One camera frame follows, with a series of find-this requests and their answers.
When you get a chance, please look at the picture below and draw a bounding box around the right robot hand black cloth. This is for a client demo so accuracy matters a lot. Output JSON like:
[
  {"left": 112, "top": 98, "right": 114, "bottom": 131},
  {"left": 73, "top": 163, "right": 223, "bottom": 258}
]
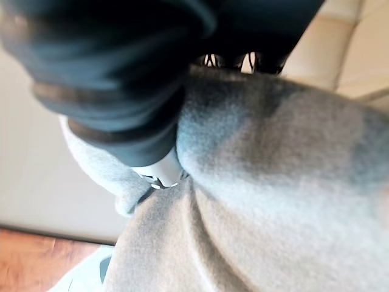
[{"left": 0, "top": 0, "right": 326, "bottom": 190}]

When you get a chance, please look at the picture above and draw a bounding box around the grey fabric cushion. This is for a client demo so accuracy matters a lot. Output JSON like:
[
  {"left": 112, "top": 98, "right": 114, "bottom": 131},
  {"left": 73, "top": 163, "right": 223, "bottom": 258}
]
[{"left": 59, "top": 65, "right": 389, "bottom": 292}]

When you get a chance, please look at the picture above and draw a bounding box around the cream leather sofa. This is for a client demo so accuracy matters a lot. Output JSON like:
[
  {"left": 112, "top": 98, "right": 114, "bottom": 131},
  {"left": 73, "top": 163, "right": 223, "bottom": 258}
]
[{"left": 281, "top": 0, "right": 389, "bottom": 106}]

